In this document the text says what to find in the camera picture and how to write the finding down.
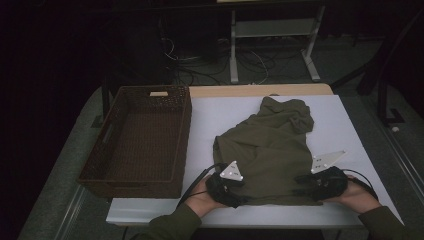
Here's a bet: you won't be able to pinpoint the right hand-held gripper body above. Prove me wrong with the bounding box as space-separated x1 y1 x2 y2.
308 150 349 202

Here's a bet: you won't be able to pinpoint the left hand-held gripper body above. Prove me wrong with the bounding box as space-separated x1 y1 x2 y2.
205 160 250 208

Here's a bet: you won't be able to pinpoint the olive green pants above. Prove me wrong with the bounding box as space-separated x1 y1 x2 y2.
213 96 323 207

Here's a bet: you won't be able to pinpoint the brown woven basket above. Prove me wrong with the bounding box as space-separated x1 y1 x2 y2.
76 85 193 200

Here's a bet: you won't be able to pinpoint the person's left hand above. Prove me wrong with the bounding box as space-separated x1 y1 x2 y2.
184 176 228 218

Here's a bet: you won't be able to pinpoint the person's right hand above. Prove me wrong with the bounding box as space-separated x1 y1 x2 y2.
324 174 381 214

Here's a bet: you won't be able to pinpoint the dark metal stand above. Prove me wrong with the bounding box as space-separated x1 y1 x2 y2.
329 9 424 126

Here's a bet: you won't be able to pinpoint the black metal table leg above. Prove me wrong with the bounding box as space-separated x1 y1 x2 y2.
100 78 113 118

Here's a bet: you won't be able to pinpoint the white metal stand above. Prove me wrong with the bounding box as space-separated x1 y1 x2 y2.
229 4 326 84

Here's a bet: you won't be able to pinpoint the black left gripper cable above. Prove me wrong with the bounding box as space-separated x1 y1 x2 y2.
176 163 228 208

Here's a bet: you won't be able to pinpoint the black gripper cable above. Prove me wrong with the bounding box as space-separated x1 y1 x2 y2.
176 163 228 208
343 168 380 201

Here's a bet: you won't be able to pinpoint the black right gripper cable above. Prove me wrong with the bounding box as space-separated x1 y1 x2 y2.
343 168 380 201

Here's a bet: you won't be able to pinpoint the grey metal rail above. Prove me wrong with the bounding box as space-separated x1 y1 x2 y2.
54 184 89 240
379 131 424 201

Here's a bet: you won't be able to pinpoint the tangle of floor cables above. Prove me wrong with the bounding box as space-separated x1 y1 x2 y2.
159 36 278 86

